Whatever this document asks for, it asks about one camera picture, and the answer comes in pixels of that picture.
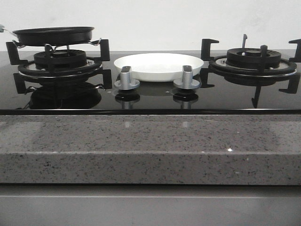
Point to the silver right stove knob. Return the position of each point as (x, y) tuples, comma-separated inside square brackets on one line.
[(187, 81)]

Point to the black glass gas hob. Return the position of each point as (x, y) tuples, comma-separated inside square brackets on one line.
[(218, 94)]

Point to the white round plate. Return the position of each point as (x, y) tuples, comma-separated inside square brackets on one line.
[(158, 67)]

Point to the black left gas burner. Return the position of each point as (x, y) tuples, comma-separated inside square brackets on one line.
[(61, 59)]

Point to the black burner grate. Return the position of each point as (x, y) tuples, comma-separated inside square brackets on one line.
[(27, 70), (287, 70)]

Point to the silver stove knob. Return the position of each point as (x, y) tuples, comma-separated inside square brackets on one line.
[(187, 81), (126, 82)]

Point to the black left burner grate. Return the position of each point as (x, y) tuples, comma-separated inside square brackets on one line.
[(27, 70)]

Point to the silver left stove knob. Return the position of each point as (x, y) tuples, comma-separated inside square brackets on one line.
[(126, 82)]

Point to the black frying pan green handle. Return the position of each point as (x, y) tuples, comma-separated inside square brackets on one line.
[(55, 36)]

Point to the black gas burner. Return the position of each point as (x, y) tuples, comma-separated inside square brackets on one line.
[(250, 58), (61, 59)]

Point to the black right burner grate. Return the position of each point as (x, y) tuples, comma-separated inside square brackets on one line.
[(287, 70)]

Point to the black right gas burner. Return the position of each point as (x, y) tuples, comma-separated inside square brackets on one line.
[(250, 58)]

